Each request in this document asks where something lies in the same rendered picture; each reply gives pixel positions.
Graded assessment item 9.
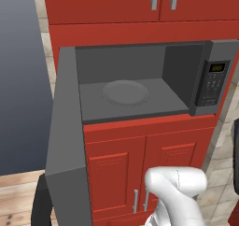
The grey microwave door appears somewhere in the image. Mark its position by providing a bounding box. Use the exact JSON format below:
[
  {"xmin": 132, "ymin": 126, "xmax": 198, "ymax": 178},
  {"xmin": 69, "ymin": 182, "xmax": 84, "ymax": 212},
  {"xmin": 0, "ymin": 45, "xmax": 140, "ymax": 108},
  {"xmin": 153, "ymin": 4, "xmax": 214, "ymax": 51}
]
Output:
[{"xmin": 45, "ymin": 46, "xmax": 93, "ymax": 226}]

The grey microwave turntable plate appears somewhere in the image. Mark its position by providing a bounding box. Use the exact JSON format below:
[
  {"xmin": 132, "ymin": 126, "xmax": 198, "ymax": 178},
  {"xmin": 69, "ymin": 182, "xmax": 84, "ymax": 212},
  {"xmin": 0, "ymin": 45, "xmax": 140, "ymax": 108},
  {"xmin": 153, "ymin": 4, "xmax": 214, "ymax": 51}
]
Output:
[{"xmin": 102, "ymin": 79, "xmax": 150, "ymax": 107}]

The red cupboard door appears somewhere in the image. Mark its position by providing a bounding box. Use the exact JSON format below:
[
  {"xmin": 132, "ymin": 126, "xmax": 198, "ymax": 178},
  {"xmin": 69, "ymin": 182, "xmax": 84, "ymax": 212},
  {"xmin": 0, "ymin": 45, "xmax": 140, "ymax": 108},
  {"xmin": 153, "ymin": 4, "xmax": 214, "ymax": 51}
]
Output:
[
  {"xmin": 138, "ymin": 127, "xmax": 215, "ymax": 213},
  {"xmin": 159, "ymin": 0, "xmax": 239, "ymax": 22},
  {"xmin": 42, "ymin": 0, "xmax": 162, "ymax": 25},
  {"xmin": 85, "ymin": 135, "xmax": 148, "ymax": 220}
]

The black appliance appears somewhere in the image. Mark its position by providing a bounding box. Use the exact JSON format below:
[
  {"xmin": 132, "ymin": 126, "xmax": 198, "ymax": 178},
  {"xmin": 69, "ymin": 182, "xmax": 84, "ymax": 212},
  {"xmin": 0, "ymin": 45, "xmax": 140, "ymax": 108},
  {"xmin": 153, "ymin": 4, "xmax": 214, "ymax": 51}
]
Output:
[{"xmin": 231, "ymin": 118, "xmax": 239, "ymax": 197}]

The grey microwave oven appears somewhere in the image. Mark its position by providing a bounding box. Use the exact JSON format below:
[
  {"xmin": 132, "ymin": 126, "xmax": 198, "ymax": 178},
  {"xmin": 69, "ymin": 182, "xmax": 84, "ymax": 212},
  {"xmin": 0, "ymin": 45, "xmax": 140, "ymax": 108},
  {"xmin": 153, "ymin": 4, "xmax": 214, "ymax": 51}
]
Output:
[{"xmin": 74, "ymin": 38, "xmax": 239, "ymax": 125}]

